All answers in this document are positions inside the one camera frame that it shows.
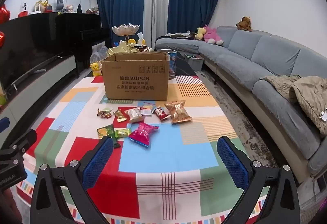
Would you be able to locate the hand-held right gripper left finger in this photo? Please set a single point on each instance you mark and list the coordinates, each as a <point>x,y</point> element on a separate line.
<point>98,162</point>

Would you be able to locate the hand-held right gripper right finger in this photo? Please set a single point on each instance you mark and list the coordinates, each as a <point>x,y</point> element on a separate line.
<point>232,162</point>

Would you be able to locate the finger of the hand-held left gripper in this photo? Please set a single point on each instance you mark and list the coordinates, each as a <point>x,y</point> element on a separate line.
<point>24,138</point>
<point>3,123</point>

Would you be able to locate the green snack packet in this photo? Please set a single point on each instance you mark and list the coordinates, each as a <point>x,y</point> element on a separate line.
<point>106,132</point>

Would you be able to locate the small yellow-green snack packet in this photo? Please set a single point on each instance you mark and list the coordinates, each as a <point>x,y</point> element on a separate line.
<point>122,132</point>

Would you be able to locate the multicolour foil candy packet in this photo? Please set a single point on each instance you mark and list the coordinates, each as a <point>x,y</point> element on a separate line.
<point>104,113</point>

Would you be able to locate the gold snack packet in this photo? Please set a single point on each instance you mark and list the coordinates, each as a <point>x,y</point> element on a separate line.
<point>120,116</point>

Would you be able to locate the pink snack packet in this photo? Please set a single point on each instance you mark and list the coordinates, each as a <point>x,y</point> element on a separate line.
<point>143,134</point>

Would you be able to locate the clear red-trimmed pastry packet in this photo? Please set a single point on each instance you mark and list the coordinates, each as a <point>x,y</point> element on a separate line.
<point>134,114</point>

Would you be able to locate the bronze snack packet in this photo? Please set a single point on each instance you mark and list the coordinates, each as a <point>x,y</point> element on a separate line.
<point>178,112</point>

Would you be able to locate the brown cardboard box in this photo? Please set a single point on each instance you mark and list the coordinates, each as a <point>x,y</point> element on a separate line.
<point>135,83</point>

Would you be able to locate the green yellow toy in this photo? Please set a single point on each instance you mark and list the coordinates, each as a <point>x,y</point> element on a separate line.
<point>2,100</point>

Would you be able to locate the dark snack packet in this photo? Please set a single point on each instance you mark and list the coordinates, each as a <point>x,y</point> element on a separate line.
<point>117,144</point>

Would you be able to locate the grey patterned rug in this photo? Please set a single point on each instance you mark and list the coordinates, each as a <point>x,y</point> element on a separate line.
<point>230,101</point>

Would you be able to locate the grey remote control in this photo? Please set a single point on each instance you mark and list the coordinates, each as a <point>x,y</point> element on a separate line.
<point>40,70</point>

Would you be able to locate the colourful checked tablecloth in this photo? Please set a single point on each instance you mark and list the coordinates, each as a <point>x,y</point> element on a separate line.
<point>166,155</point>

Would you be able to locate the small white snack packet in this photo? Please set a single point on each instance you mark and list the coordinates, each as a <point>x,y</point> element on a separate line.
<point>147,112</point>

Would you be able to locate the grey television cabinet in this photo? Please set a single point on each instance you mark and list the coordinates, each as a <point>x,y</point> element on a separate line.
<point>51,72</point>

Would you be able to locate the black television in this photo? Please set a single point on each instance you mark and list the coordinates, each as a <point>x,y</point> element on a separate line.
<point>25,50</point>

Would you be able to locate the red snack packet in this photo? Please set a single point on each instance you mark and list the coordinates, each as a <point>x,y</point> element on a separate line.
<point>161,113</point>

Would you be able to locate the red heart balloon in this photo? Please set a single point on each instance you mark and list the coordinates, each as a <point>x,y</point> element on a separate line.
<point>3,14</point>
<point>2,39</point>

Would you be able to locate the yellow bear toy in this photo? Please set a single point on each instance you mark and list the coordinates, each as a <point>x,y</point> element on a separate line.
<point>95,68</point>

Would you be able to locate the beige quilted jacket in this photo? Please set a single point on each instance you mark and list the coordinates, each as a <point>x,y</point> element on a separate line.
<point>306,93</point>

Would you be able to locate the grey sectional sofa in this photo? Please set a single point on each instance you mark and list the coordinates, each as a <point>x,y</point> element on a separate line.
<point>255,60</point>

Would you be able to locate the grey storage bin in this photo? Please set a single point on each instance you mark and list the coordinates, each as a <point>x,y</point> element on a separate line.
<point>194,63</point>

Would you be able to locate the clear plastic bag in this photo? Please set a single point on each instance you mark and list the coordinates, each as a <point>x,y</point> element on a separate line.
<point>98,54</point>

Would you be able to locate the blue printed snack tub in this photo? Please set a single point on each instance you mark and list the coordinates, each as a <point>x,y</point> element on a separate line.
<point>172,65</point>

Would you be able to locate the gold ridged candy tray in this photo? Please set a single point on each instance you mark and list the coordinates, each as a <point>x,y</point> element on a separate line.
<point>122,49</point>

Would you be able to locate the black upright piano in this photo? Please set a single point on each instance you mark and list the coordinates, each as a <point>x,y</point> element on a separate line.
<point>76,32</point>

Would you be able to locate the yellow tissue holder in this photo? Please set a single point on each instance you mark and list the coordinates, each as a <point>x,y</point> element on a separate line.
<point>132,40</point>

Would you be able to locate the pink plush toy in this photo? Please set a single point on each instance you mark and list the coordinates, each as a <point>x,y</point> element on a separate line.
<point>212,35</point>

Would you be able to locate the grey bunny plush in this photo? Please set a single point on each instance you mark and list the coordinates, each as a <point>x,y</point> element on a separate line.
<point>60,5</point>

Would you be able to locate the pink doll plush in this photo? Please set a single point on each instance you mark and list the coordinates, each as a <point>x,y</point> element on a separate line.
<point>69,8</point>

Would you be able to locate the yellow plush toy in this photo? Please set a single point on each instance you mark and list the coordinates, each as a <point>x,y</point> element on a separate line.
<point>200,32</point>

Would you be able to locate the white tiered shell fruit stand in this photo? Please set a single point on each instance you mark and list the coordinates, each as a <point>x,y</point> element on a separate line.
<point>125,29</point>

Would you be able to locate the black metronome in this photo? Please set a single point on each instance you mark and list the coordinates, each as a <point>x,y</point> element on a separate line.
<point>79,9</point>

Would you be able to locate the brown white cloth pile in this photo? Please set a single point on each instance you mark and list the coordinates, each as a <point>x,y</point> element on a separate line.
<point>181,35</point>

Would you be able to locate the brown plush toy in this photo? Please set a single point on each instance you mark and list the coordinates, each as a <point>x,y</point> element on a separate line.
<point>244,23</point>

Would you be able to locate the brown bag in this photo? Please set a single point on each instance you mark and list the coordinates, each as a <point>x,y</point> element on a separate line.
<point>92,10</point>

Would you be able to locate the white security camera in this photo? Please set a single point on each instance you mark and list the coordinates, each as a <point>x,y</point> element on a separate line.
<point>24,6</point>

